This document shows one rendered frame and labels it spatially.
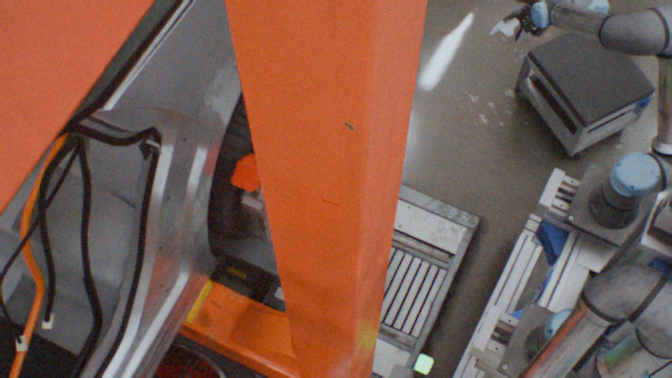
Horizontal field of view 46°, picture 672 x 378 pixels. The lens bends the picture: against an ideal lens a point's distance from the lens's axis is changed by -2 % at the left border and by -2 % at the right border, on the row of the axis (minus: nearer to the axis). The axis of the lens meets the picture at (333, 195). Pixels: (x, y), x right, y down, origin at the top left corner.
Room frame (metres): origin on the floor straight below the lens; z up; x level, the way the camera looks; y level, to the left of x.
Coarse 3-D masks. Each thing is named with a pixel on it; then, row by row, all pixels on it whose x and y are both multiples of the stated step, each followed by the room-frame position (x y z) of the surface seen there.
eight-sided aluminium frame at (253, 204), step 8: (248, 192) 0.96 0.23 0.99; (248, 200) 0.94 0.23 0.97; (256, 200) 0.93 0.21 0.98; (248, 208) 0.93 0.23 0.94; (256, 208) 0.92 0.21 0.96; (264, 208) 0.92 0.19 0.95; (248, 216) 0.93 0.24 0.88; (256, 216) 0.95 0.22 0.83; (264, 216) 0.92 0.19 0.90; (248, 224) 0.94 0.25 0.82; (256, 224) 0.95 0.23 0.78; (264, 224) 0.91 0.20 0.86; (256, 232) 0.93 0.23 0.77; (264, 232) 0.91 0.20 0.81; (264, 240) 0.92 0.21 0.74
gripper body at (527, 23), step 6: (528, 6) 1.59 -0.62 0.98; (522, 12) 1.57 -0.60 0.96; (528, 12) 1.56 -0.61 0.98; (522, 18) 1.56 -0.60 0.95; (528, 18) 1.55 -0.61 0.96; (522, 24) 1.55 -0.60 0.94; (528, 24) 1.53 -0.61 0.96; (534, 24) 1.53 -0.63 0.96; (528, 30) 1.51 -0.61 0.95; (534, 30) 1.53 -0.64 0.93; (540, 30) 1.53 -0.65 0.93
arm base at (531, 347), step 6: (534, 330) 0.59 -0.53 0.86; (528, 336) 0.58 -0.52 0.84; (534, 336) 0.57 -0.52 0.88; (528, 342) 0.56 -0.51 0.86; (534, 342) 0.55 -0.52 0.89; (528, 348) 0.54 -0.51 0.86; (534, 348) 0.53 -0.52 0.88; (528, 354) 0.53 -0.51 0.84; (534, 354) 0.52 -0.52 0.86; (528, 360) 0.51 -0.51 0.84; (570, 372) 0.48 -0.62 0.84
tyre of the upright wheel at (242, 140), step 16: (240, 96) 1.15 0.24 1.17; (240, 112) 1.10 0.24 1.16; (240, 128) 1.06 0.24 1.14; (224, 144) 1.03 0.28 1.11; (240, 144) 1.03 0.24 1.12; (224, 160) 1.00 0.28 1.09; (224, 176) 0.97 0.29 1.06; (224, 192) 0.94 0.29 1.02; (208, 208) 0.94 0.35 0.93; (224, 208) 0.92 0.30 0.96; (208, 224) 0.92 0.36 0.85; (224, 224) 0.91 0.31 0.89; (240, 224) 0.95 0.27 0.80
